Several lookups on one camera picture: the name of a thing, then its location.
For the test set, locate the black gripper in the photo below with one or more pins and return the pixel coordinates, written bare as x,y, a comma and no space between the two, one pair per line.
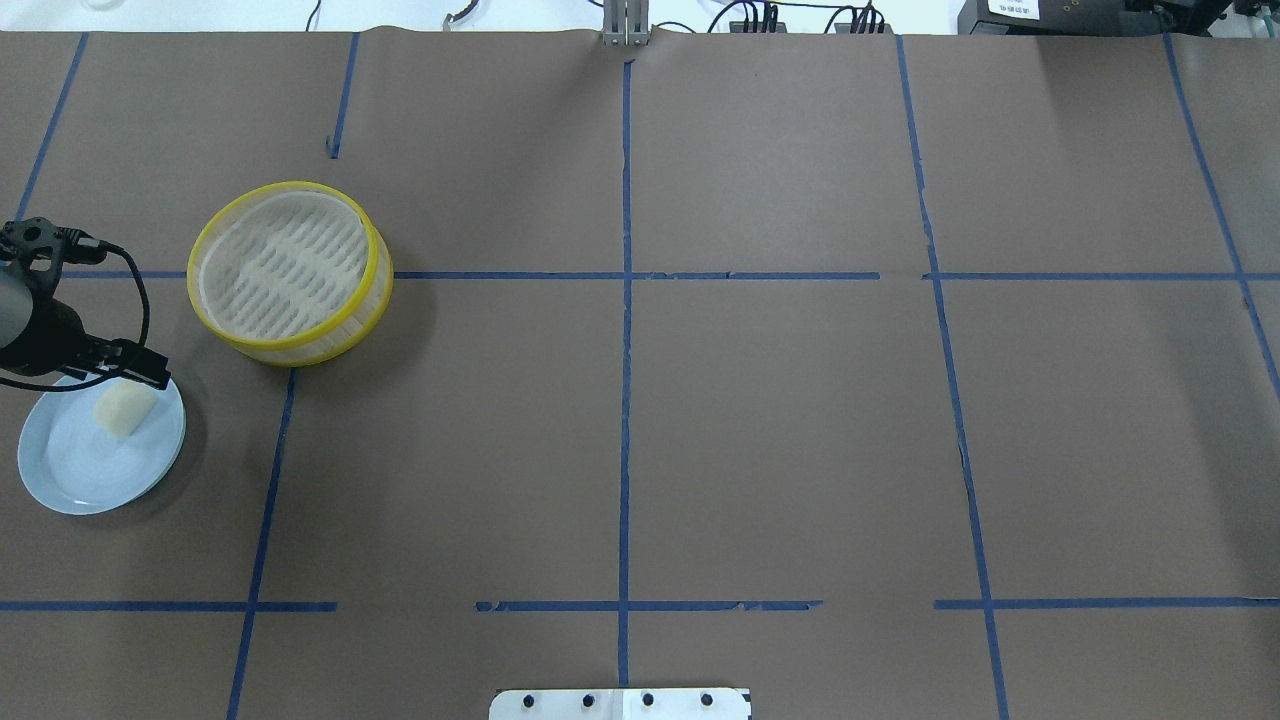
45,336

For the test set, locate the white steamed bun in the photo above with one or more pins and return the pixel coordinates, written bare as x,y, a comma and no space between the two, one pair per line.
122,407

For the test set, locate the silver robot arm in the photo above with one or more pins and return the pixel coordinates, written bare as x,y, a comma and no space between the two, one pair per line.
18,304

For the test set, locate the yellow rimmed bamboo steamer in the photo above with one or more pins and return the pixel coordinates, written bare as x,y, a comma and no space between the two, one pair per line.
291,274

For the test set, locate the light blue plate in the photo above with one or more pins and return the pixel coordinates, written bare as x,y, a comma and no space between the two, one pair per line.
71,464

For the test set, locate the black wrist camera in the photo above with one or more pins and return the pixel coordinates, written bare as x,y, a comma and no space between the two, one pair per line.
34,253

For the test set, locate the white mounting base plate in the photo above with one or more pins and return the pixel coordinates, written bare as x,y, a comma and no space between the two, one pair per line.
623,703

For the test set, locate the aluminium frame post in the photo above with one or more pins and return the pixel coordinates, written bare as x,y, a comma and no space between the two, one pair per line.
625,23

